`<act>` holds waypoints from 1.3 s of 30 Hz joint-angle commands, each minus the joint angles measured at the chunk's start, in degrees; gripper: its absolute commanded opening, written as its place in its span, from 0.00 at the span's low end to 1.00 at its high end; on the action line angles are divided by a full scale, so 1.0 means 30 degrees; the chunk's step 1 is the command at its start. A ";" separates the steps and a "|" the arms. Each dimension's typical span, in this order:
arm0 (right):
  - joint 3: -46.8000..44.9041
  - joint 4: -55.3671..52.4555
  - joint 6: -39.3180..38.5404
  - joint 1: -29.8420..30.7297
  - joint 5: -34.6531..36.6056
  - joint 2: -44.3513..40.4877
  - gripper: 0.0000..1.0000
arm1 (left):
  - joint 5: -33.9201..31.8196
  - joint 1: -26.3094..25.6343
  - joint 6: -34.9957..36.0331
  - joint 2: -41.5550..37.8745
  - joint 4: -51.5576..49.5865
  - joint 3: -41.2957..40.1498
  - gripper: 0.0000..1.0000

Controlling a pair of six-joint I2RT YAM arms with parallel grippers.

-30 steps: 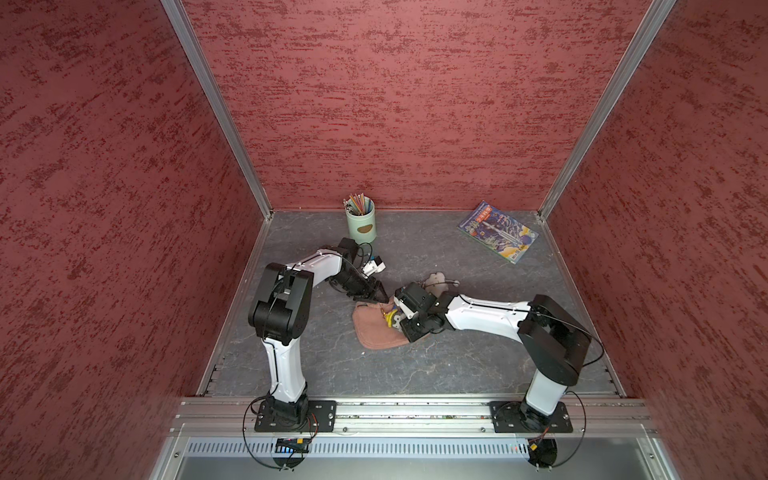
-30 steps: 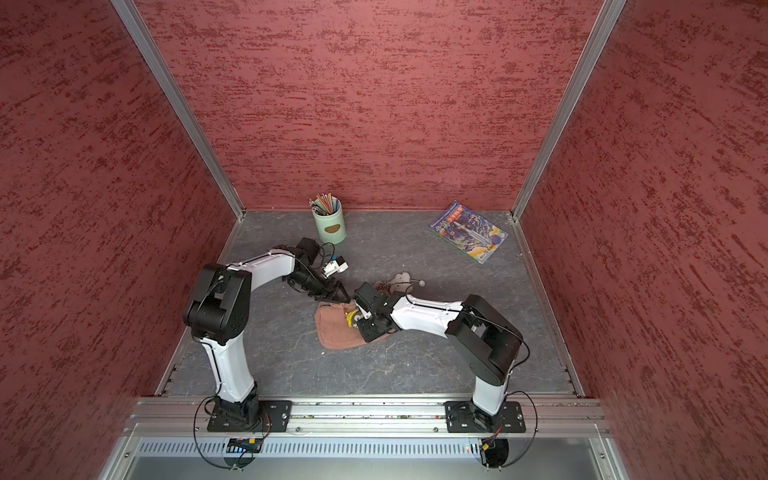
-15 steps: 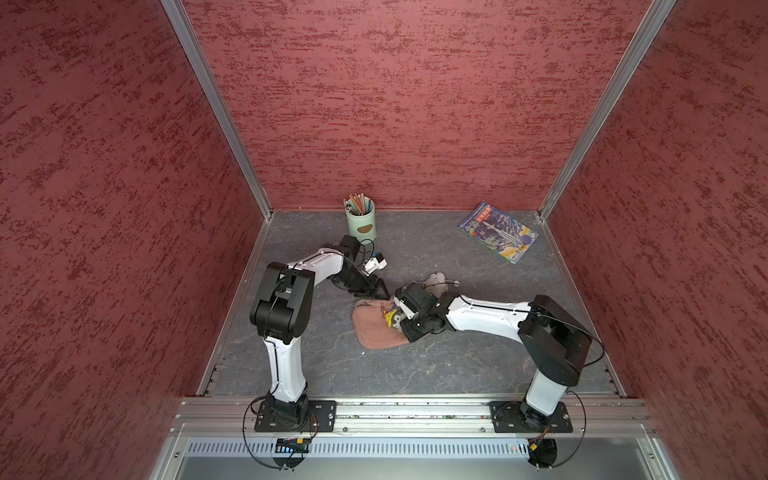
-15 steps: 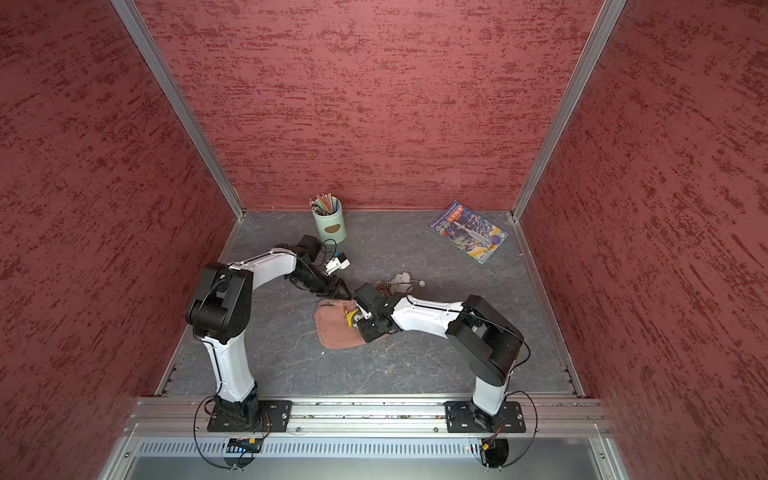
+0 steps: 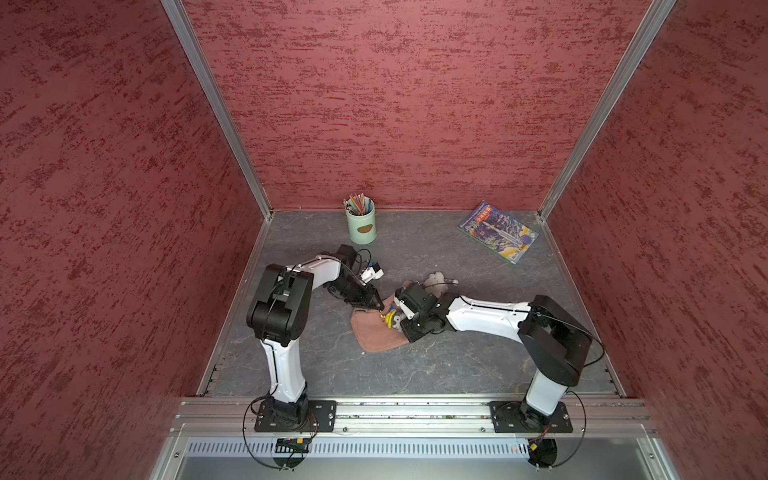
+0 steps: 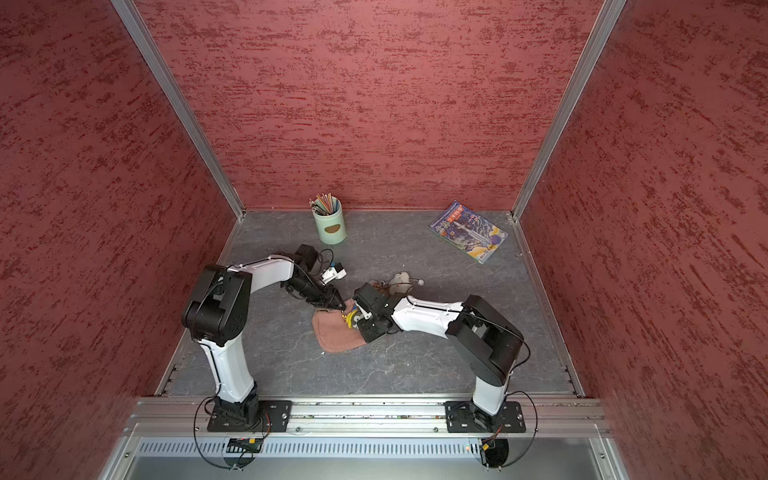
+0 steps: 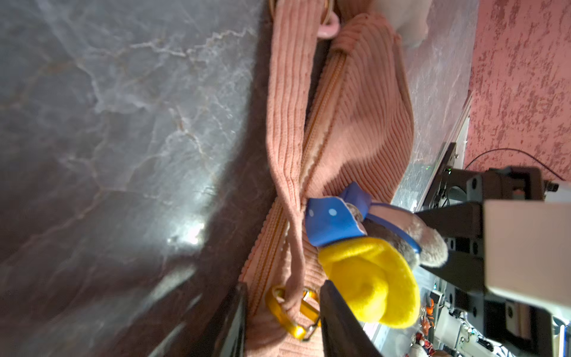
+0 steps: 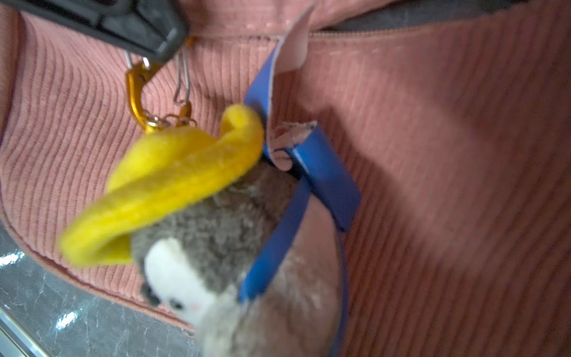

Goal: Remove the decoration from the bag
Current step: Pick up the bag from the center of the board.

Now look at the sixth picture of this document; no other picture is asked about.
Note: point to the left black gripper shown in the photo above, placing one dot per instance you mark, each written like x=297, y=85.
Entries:
x=328, y=294

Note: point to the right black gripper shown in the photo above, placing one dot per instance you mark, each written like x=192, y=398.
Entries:
x=369, y=334

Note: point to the white plush keychain decoration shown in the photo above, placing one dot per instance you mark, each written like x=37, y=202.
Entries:
x=403, y=283

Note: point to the pink corduroy shoulder bag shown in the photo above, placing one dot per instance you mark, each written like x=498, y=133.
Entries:
x=332, y=332

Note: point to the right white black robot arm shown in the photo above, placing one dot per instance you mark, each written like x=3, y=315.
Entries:
x=482, y=336

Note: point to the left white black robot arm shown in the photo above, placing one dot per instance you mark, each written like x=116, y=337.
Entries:
x=217, y=312

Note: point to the grey plush yellow hat toy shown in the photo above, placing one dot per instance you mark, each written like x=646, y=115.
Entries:
x=352, y=318

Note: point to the green pencil cup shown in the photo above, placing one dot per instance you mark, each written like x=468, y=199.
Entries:
x=330, y=226

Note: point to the coloured pencils bundle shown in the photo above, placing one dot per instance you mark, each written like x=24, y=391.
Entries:
x=324, y=204

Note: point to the colourful comic book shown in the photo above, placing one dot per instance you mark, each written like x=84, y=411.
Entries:
x=469, y=232

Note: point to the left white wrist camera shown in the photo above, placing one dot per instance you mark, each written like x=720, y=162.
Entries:
x=333, y=272

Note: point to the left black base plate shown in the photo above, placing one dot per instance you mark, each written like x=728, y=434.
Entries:
x=270, y=416

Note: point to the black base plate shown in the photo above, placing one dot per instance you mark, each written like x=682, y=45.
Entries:
x=270, y=416
x=465, y=417

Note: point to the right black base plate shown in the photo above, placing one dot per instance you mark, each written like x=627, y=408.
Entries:
x=465, y=417

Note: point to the aluminium front rail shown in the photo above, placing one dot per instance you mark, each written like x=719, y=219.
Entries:
x=381, y=416

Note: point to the left aluminium corner post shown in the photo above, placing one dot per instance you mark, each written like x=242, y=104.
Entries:
x=142, y=38

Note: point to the aluminium corner post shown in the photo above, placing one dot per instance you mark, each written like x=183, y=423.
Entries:
x=604, y=24
x=142, y=38

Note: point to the right aluminium corner post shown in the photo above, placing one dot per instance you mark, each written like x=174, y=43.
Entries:
x=604, y=24

